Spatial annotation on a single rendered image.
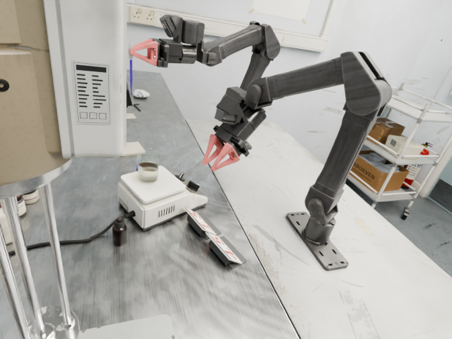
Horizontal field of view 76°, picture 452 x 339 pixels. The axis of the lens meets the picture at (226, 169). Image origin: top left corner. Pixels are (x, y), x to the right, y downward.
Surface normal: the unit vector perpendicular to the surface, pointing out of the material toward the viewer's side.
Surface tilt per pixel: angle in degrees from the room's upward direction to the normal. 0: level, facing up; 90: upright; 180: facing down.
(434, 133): 90
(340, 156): 90
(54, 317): 0
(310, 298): 0
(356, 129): 103
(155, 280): 0
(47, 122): 90
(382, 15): 90
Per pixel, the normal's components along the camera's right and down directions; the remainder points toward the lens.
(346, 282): 0.18, -0.85
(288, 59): 0.32, 0.53
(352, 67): -0.64, 0.29
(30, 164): 0.76, 0.44
